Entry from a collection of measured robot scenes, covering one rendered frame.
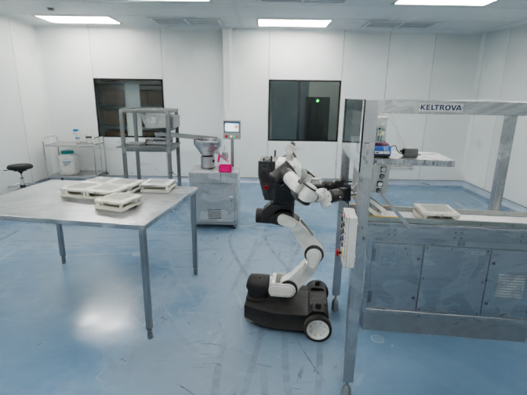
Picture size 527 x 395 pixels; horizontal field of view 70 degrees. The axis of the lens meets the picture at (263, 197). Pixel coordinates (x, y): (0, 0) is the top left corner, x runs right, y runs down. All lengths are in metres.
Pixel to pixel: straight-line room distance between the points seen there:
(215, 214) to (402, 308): 2.77
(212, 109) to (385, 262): 5.42
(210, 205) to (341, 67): 4.02
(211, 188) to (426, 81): 4.91
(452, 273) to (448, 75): 5.73
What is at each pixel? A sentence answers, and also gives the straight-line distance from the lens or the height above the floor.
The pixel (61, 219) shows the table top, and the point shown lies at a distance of 2.89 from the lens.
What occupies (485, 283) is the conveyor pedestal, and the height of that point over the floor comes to 0.45.
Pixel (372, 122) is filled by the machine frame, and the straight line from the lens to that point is 1.86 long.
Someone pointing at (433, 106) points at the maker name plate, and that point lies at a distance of 1.92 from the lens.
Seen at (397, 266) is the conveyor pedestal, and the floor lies 0.54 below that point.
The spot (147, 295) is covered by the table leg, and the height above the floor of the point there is 0.35.
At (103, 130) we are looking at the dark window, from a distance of 8.16.
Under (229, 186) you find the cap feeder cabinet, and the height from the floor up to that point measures 0.58.
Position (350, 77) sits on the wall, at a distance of 7.69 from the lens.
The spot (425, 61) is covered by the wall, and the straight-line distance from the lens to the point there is 8.11.
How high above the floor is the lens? 1.71
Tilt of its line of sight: 15 degrees down
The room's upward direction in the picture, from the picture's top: 1 degrees clockwise
